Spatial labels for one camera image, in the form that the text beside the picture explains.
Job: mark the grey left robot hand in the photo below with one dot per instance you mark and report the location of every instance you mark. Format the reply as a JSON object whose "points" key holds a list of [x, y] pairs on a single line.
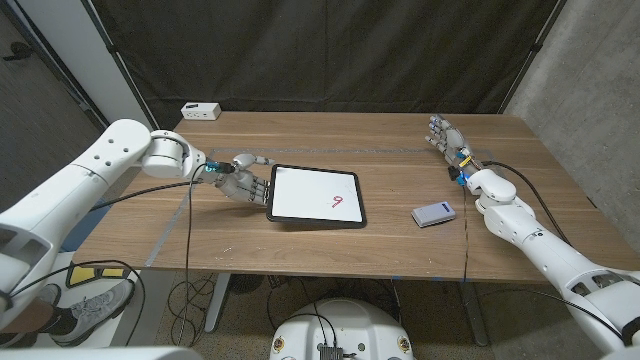
{"points": [[240, 182]]}

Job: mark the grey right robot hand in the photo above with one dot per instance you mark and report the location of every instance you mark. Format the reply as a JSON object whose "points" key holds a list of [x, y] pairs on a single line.
{"points": [[452, 142]]}

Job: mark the small black-framed whiteboard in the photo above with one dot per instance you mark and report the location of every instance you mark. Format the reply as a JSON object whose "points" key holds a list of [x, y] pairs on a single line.
{"points": [[310, 195]]}

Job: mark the grey whiteboard eraser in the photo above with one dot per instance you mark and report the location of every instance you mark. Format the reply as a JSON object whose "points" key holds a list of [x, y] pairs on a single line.
{"points": [[433, 214]]}

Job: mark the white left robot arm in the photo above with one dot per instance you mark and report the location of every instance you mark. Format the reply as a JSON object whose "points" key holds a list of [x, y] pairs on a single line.
{"points": [[75, 185]]}

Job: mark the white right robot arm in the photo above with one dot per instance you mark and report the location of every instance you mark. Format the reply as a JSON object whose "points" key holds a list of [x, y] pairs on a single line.
{"points": [[550, 250]]}

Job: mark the white power strip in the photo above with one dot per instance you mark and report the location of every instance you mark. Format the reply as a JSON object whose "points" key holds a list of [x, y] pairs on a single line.
{"points": [[200, 111]]}

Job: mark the black round floor object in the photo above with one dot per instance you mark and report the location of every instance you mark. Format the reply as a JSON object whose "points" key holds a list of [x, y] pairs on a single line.
{"points": [[247, 284]]}

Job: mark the white table leg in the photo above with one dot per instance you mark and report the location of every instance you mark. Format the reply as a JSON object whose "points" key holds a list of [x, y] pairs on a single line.
{"points": [[217, 305]]}

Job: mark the black backdrop stand pole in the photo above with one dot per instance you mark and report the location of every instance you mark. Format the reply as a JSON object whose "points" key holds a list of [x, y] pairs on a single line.
{"points": [[120, 65], [535, 47]]}

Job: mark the black backdrop curtain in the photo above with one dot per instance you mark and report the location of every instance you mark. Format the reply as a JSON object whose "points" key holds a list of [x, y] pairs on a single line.
{"points": [[325, 50]]}

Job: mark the grey table leg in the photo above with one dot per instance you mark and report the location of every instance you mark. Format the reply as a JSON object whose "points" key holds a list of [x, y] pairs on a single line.
{"points": [[472, 315]]}

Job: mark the white robot torso base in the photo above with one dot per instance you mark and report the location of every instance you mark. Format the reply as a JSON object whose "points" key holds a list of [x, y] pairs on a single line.
{"points": [[350, 325]]}

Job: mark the grey sneaker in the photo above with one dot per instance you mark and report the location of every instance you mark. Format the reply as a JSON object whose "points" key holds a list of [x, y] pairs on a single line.
{"points": [[49, 295], [100, 307]]}

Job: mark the grey electronics box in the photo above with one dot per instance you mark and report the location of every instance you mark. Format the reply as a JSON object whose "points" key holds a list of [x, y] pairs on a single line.
{"points": [[331, 352]]}

